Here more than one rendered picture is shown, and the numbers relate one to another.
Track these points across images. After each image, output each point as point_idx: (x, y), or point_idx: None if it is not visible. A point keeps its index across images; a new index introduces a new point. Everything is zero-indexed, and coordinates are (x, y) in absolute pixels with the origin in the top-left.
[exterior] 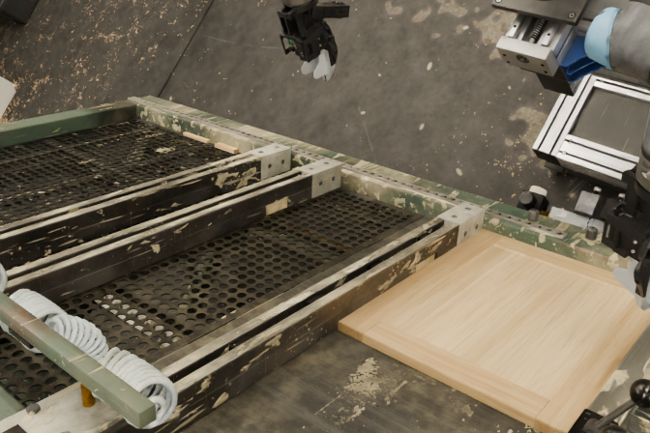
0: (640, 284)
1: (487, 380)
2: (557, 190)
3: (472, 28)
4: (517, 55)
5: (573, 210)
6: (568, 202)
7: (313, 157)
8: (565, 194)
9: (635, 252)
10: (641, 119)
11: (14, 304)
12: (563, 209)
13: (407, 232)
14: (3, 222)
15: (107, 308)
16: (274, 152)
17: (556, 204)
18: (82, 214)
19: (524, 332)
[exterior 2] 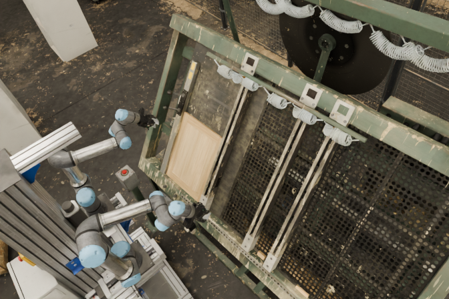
0: (154, 115)
1: (196, 125)
2: (199, 295)
3: None
4: (160, 247)
5: (198, 283)
6: (198, 287)
7: (254, 260)
8: (197, 291)
9: (150, 118)
10: (153, 291)
11: (237, 71)
12: (200, 285)
13: (221, 204)
14: (350, 188)
15: (281, 135)
16: (266, 259)
17: (202, 289)
18: (305, 179)
19: (191, 147)
